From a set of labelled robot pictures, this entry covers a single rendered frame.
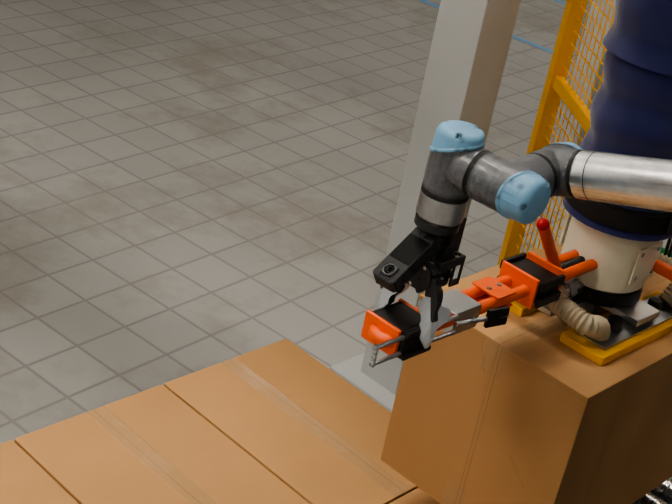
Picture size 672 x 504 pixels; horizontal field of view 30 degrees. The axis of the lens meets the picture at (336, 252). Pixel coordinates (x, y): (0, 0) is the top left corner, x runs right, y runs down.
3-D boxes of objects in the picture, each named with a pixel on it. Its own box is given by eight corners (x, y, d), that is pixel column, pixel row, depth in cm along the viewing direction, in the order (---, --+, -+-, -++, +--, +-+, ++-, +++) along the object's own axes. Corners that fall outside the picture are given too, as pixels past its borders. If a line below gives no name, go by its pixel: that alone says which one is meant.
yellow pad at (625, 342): (654, 297, 257) (661, 276, 255) (696, 320, 252) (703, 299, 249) (557, 341, 234) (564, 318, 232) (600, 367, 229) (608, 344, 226)
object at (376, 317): (395, 323, 208) (401, 297, 206) (427, 344, 204) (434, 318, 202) (360, 336, 203) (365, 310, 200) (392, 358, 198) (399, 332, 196)
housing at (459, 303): (448, 308, 217) (454, 286, 215) (478, 327, 213) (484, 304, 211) (421, 319, 212) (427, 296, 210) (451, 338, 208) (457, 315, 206)
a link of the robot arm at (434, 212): (447, 208, 187) (408, 185, 192) (440, 235, 189) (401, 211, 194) (478, 199, 192) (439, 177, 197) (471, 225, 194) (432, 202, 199)
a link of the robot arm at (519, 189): (571, 169, 185) (510, 140, 191) (530, 185, 177) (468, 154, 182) (557, 216, 189) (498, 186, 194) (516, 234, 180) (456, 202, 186)
